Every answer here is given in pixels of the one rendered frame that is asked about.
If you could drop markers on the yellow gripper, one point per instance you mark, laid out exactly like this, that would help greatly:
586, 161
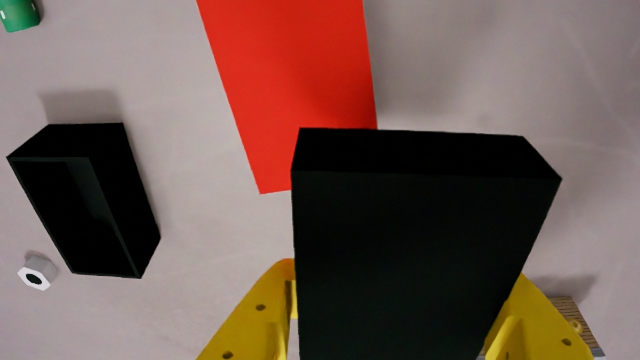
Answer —
528, 326

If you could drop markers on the red flat box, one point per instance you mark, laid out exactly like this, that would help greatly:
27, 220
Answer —
286, 64

